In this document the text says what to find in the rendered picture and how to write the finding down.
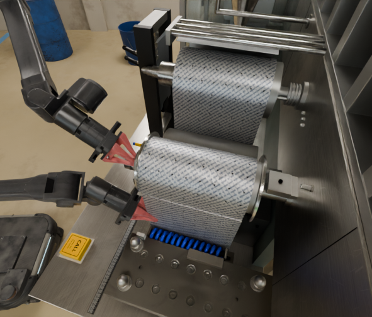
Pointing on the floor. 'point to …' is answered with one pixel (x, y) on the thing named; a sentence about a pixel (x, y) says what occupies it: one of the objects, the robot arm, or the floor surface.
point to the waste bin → (128, 36)
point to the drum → (50, 30)
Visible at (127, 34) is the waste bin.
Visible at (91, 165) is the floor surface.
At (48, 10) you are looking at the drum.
